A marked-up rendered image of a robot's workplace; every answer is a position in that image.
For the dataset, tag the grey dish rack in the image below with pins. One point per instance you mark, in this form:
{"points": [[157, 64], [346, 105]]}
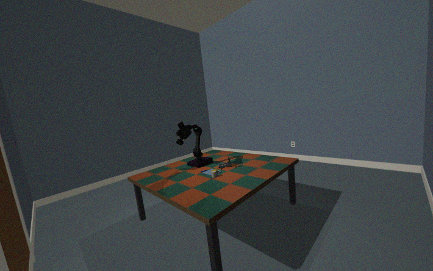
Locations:
{"points": [[225, 164]]}

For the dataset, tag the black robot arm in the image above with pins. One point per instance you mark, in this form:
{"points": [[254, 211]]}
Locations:
{"points": [[197, 152]]}

